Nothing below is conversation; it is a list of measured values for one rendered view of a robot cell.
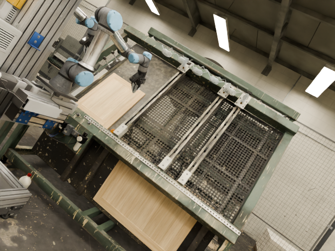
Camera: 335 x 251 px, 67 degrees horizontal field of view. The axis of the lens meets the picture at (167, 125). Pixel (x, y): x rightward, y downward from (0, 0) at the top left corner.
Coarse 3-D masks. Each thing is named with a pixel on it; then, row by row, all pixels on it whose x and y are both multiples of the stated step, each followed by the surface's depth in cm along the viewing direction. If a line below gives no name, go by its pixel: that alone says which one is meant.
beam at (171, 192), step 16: (80, 112) 235; (96, 128) 228; (112, 144) 221; (128, 160) 214; (144, 176) 213; (160, 176) 210; (176, 192) 204; (192, 208) 198; (208, 224) 193; (224, 240) 194
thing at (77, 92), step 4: (124, 60) 282; (112, 68) 271; (100, 72) 265; (104, 72) 266; (108, 72) 270; (96, 76) 262; (100, 76) 262; (104, 76) 268; (96, 80) 260; (92, 84) 258; (80, 88) 251; (84, 88) 252; (88, 88) 257; (76, 92) 248; (80, 92) 250; (76, 96) 248
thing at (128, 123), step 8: (184, 64) 263; (184, 72) 268; (168, 80) 265; (176, 80) 267; (160, 88) 258; (168, 88) 261; (152, 96) 251; (160, 96) 254; (144, 104) 245; (152, 104) 248; (136, 112) 239; (144, 112) 243; (128, 120) 233; (136, 120) 238; (120, 128) 227; (128, 128) 234; (120, 136) 229
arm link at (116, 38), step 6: (102, 6) 166; (96, 12) 165; (96, 18) 167; (114, 36) 185; (120, 36) 189; (114, 42) 191; (120, 42) 191; (120, 48) 195; (126, 48) 198; (126, 54) 200
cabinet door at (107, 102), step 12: (108, 84) 261; (120, 84) 262; (84, 96) 249; (96, 96) 251; (108, 96) 253; (120, 96) 254; (132, 96) 256; (84, 108) 242; (96, 108) 243; (108, 108) 245; (120, 108) 246; (96, 120) 236; (108, 120) 237
